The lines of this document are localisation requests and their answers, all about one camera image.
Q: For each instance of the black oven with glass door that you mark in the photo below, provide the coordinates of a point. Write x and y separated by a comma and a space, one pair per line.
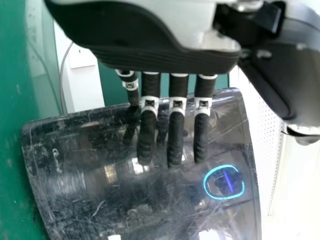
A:
87, 187

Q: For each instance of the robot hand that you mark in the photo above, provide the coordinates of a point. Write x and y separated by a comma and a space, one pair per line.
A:
150, 32

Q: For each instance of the white plastic box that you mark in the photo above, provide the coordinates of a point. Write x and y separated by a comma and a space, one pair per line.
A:
82, 85

